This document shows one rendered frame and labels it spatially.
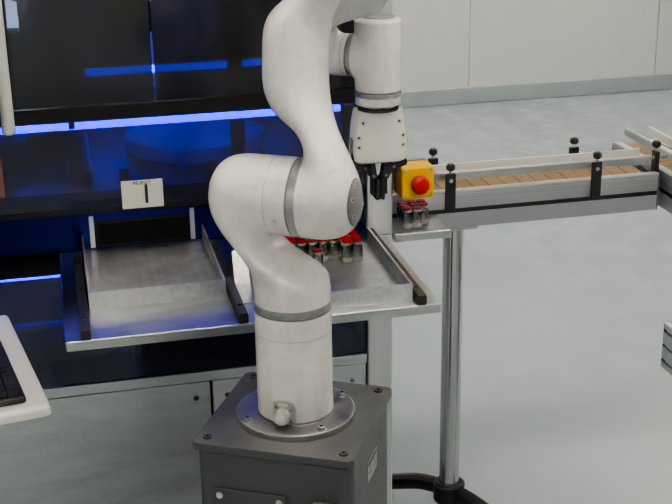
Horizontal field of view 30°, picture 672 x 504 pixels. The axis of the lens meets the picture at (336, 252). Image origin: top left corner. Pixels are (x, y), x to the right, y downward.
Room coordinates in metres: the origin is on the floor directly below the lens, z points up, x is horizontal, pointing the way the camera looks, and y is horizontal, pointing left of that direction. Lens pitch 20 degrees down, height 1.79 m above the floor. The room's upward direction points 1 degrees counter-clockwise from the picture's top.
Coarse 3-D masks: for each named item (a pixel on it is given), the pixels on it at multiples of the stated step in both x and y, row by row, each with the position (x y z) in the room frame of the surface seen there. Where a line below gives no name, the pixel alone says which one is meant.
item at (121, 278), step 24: (192, 240) 2.56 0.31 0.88; (96, 264) 2.43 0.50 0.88; (120, 264) 2.42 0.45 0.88; (144, 264) 2.42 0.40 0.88; (168, 264) 2.42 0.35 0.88; (192, 264) 2.42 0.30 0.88; (216, 264) 2.34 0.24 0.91; (96, 288) 2.29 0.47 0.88; (120, 288) 2.29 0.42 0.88; (144, 288) 2.21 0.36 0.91; (168, 288) 2.22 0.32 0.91; (192, 288) 2.23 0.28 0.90; (216, 288) 2.24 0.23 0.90
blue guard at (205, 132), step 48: (0, 144) 2.41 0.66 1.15; (48, 144) 2.43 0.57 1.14; (96, 144) 2.45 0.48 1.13; (144, 144) 2.47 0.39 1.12; (192, 144) 2.49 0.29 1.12; (240, 144) 2.51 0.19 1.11; (288, 144) 2.54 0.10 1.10; (0, 192) 2.41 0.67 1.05; (48, 192) 2.43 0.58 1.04; (96, 192) 2.45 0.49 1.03; (192, 192) 2.49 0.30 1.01
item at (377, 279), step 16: (368, 240) 2.53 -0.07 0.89; (368, 256) 2.45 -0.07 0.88; (384, 256) 2.40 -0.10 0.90; (336, 272) 2.36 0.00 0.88; (352, 272) 2.36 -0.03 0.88; (368, 272) 2.35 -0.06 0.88; (384, 272) 2.35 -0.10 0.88; (400, 272) 2.28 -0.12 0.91; (336, 288) 2.27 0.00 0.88; (352, 288) 2.27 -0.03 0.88; (368, 288) 2.19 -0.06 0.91; (384, 288) 2.19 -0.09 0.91; (400, 288) 2.20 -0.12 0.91; (336, 304) 2.17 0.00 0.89; (352, 304) 2.18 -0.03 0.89; (368, 304) 2.19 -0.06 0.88
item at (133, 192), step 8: (128, 184) 2.46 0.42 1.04; (136, 184) 2.46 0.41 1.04; (152, 184) 2.47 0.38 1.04; (160, 184) 2.48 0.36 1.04; (128, 192) 2.46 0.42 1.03; (136, 192) 2.46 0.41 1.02; (144, 192) 2.47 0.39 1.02; (152, 192) 2.47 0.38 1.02; (160, 192) 2.48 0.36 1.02; (128, 200) 2.46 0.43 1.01; (136, 200) 2.46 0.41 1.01; (144, 200) 2.47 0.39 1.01; (152, 200) 2.47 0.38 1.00; (160, 200) 2.48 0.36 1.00; (128, 208) 2.46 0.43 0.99
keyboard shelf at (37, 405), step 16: (0, 320) 2.32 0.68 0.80; (0, 336) 2.24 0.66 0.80; (16, 336) 2.25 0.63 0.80; (16, 352) 2.17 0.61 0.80; (16, 368) 2.09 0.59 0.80; (32, 368) 2.10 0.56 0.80; (32, 384) 2.03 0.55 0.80; (32, 400) 1.96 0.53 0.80; (0, 416) 1.91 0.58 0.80; (16, 416) 1.92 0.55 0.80; (32, 416) 1.93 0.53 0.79
